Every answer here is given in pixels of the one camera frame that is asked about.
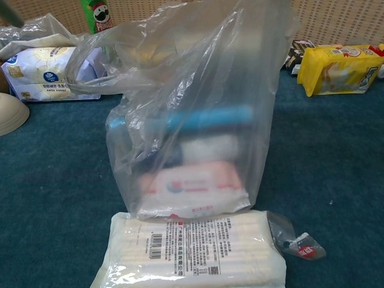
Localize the white roll with dark label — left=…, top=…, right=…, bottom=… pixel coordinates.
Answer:
left=161, top=134, right=244, bottom=166

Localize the blue white tissue pack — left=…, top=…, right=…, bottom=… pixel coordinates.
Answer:
left=1, top=46, right=106, bottom=103

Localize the blue trash bag roll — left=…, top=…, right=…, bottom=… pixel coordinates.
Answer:
left=108, top=104, right=259, bottom=134

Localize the dark snack packet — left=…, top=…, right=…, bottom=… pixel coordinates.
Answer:
left=283, top=40, right=316, bottom=76

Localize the crumpled clear plastic bag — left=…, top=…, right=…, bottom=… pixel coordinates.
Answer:
left=0, top=12, right=91, bottom=59

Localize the pink wet wipes pack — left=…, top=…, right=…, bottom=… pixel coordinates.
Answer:
left=139, top=160, right=251, bottom=218

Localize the green Pringles can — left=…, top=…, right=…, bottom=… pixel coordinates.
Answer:
left=80, top=0, right=115, bottom=34

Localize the yellow Lipton pack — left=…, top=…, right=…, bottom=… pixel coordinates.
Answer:
left=296, top=44, right=384, bottom=97

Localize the clear plastic shopping bag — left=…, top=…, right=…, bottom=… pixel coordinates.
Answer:
left=64, top=0, right=301, bottom=221

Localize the small clear sachet red label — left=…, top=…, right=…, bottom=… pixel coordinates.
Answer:
left=266, top=211, right=327, bottom=259

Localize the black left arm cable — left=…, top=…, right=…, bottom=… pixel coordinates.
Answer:
left=0, top=1, right=25, bottom=28

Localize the white sticks pack with barcode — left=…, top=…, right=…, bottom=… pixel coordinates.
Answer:
left=89, top=209, right=286, bottom=288

